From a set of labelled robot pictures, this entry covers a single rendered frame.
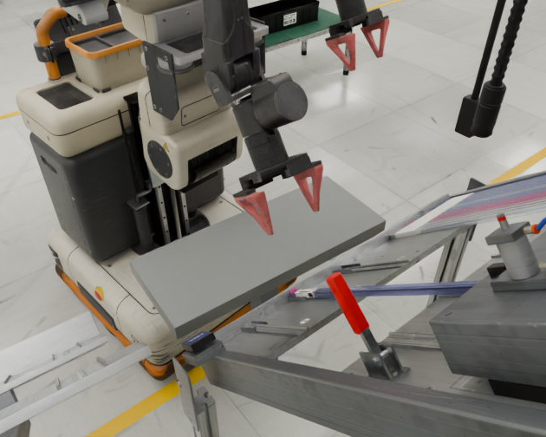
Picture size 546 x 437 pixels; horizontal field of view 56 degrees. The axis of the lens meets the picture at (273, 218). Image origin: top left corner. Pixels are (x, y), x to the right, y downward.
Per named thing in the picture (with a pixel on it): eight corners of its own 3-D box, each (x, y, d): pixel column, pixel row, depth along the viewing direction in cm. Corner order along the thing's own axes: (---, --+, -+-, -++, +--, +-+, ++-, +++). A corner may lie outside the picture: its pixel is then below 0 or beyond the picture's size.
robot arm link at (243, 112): (250, 96, 83) (223, 105, 80) (275, 84, 78) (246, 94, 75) (265, 136, 85) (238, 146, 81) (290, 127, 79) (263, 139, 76)
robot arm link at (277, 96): (242, 55, 82) (202, 75, 77) (285, 29, 72) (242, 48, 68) (276, 123, 85) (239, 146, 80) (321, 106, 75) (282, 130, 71)
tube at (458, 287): (291, 298, 95) (289, 292, 95) (297, 294, 95) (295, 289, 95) (543, 292, 50) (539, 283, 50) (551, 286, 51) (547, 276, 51)
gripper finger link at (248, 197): (306, 222, 80) (285, 166, 79) (270, 240, 77) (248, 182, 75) (283, 223, 86) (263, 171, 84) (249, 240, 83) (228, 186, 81)
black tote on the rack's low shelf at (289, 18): (243, 42, 288) (243, 22, 281) (226, 33, 299) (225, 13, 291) (319, 20, 315) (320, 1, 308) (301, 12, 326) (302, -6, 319)
